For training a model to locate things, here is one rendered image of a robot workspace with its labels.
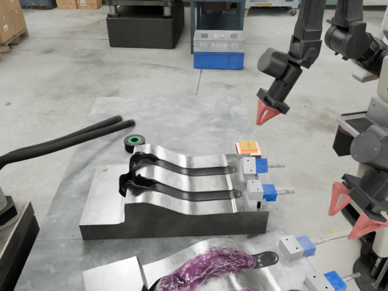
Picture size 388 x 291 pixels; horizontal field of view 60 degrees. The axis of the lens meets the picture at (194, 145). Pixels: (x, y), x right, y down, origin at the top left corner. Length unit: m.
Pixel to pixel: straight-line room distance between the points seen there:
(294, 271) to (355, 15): 0.68
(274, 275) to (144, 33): 4.33
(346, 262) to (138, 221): 1.05
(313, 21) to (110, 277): 0.79
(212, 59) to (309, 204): 2.38
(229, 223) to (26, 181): 1.93
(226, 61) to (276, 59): 3.19
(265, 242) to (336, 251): 0.85
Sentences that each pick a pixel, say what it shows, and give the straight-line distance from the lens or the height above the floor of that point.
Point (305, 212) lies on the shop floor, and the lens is 2.25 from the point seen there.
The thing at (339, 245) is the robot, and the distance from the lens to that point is 1.74.
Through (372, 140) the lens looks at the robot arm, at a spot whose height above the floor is 1.21.
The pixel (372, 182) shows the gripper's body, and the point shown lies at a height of 1.11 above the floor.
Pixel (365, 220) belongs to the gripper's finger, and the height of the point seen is 1.06.
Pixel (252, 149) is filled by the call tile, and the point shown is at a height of 0.84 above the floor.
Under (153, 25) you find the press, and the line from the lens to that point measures 4.84.
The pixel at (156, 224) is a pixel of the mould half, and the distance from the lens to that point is 0.92.
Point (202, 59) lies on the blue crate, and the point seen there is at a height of 0.12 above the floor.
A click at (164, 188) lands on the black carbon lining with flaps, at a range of 0.93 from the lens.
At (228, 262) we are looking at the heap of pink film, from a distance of 0.77.
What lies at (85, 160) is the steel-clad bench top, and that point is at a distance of 1.28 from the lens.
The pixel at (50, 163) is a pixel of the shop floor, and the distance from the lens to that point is 2.75.
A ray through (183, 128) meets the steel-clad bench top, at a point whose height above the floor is 0.80.
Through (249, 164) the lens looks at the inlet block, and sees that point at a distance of 1.01.
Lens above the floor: 1.53
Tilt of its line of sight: 34 degrees down
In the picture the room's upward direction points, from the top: straight up
